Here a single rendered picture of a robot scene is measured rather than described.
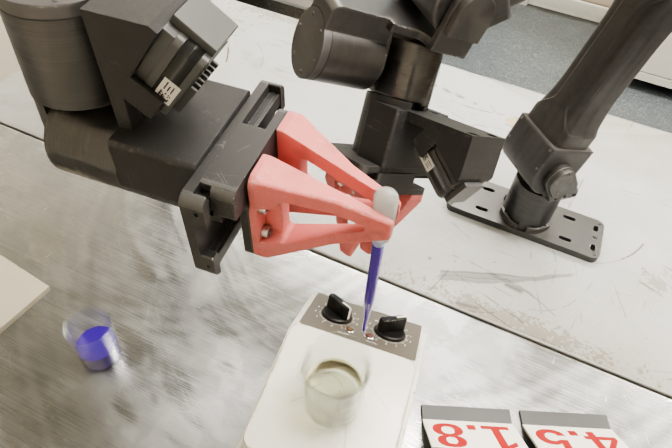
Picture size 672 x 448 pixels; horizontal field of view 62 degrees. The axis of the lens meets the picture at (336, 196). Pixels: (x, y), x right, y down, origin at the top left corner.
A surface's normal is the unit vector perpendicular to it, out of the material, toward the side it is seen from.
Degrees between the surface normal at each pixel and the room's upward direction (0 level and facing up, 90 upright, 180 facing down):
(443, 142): 66
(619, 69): 89
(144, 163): 93
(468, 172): 73
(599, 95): 88
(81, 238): 0
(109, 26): 93
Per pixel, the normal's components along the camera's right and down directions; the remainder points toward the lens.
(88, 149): -0.28, 0.34
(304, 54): -0.86, -0.06
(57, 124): -0.21, 0.04
